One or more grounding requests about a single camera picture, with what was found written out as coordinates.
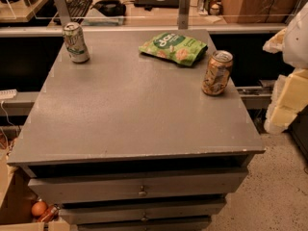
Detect grey bottom drawer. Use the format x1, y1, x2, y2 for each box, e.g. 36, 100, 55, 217
78, 216, 211, 231

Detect black headphones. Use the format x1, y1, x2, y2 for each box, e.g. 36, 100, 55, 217
92, 0, 126, 16

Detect cardboard box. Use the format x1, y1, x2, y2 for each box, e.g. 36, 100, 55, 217
222, 0, 297, 23

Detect right metal bracket post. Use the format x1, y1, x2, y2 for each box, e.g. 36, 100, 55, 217
177, 0, 191, 29

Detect black keyboard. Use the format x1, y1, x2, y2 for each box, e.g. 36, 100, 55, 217
53, 0, 93, 25

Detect white power strip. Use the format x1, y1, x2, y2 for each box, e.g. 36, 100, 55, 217
0, 90, 17, 100

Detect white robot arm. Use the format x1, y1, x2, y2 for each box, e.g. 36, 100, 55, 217
263, 3, 308, 134

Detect black laptop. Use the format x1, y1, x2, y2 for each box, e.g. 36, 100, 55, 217
134, 0, 179, 9

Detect grey middle drawer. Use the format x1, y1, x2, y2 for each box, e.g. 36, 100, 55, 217
60, 198, 226, 224

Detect orange ball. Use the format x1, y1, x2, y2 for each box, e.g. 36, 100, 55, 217
31, 201, 48, 217

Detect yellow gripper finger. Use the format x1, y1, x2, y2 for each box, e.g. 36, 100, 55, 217
264, 68, 308, 134

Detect green white 7up can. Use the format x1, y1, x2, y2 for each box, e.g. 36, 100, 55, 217
63, 22, 90, 64

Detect grey drawer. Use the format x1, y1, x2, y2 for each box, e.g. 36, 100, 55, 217
60, 198, 226, 224
29, 168, 247, 203
78, 216, 211, 231

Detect metal bracket post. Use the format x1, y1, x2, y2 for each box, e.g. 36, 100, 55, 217
54, 0, 71, 27
177, 0, 191, 29

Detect grey top drawer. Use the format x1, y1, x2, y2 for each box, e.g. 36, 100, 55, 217
29, 168, 247, 203

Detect red bottle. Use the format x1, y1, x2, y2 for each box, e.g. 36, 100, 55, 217
37, 205, 60, 223

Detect green chip bag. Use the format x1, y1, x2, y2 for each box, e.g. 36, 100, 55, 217
139, 33, 208, 66

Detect orange soda can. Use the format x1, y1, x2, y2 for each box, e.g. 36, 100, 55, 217
202, 50, 233, 96

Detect left metal bracket post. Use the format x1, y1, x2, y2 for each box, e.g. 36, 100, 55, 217
54, 0, 71, 27

